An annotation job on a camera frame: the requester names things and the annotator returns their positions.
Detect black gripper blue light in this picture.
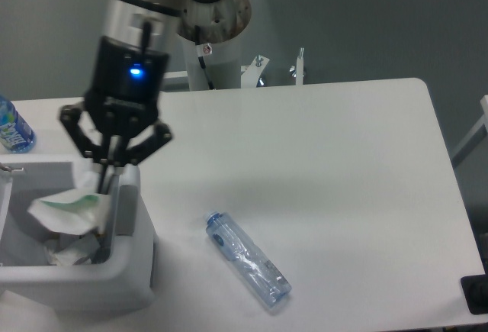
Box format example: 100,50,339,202
59,37,172,195

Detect white paper wrapper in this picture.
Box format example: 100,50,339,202
27,160,111,235

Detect clear plastic bottle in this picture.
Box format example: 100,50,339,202
205,211,292,309

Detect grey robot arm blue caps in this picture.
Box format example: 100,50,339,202
59,0,251,194

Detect white paper trash in can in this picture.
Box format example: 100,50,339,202
43,234,101,266

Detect white plastic trash can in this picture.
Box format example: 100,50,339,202
1,154,157,311

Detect blue labelled water bottle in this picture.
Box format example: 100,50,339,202
1,96,36,153

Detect black object at table edge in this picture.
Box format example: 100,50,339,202
461,274,487,315

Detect black cable on pedestal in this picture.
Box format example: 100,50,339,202
193,24,215,91

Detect white table frame bracket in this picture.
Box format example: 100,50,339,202
162,47,307,92

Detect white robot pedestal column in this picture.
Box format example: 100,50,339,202
178,0,252,91

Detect white frame at right edge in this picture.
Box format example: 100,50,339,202
451,95,487,168

